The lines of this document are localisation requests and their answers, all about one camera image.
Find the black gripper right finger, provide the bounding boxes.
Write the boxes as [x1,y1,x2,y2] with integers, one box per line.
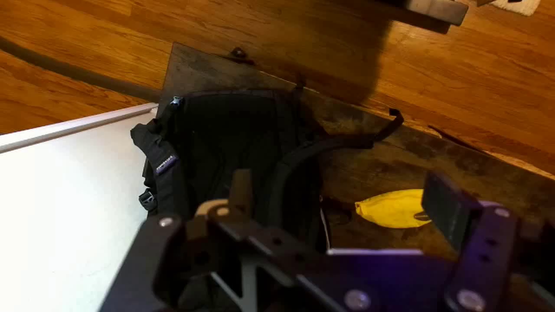
[419,170,520,312]

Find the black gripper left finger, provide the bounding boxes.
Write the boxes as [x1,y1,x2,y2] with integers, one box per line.
[100,168,256,312]

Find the yellow banana toy pouch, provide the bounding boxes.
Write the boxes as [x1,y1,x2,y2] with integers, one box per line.
[351,187,433,230]

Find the dark table bolt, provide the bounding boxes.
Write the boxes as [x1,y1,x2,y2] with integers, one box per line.
[227,47,253,66]

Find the grey furniture foot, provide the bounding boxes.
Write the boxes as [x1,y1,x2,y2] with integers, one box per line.
[402,0,469,28]

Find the white paper with marks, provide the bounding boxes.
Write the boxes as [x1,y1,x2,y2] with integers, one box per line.
[490,0,542,17]

